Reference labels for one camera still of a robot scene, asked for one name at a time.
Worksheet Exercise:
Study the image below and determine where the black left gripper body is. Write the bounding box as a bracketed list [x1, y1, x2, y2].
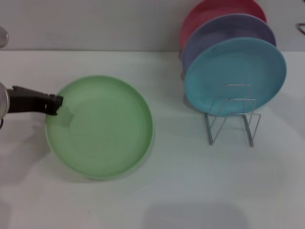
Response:
[6, 85, 51, 115]

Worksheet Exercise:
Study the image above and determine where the green plastic plate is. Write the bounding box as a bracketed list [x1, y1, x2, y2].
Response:
[45, 74, 155, 180]

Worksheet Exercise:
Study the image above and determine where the pink plastic plate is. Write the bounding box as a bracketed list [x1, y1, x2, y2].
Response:
[180, 0, 267, 51]

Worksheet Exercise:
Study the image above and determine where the purple plastic plate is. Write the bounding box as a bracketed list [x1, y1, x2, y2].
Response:
[181, 13, 277, 77]

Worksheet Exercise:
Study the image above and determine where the blue plastic plate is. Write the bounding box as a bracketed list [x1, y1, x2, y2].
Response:
[183, 37, 287, 112]

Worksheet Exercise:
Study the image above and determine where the silver wire plate rack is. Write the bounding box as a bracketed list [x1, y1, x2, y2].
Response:
[204, 83, 261, 147]

